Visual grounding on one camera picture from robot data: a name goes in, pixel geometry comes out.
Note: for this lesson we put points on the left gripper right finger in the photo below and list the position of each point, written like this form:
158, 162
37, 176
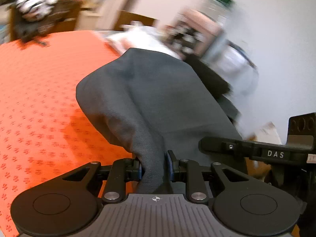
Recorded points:
202, 183

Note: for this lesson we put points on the wooden chair behind table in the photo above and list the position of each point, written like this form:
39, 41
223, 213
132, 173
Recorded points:
125, 18

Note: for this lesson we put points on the white folded clothes stack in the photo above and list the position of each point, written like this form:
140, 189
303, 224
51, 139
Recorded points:
140, 37

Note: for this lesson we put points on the orange patterned table cloth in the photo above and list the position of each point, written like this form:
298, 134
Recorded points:
44, 133

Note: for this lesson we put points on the clear water bottle green label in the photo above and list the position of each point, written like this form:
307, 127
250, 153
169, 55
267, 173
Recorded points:
219, 11

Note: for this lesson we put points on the black white striped cloth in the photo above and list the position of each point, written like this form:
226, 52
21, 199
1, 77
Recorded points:
35, 10

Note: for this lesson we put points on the dark grey garment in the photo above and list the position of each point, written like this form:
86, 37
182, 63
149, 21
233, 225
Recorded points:
148, 103

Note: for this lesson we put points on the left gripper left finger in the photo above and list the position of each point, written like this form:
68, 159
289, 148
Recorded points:
106, 182

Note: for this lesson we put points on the black folded clothes pile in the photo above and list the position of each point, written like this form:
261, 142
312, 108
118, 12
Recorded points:
217, 86

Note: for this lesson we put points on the white plastic bag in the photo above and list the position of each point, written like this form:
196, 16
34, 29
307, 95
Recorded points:
233, 65

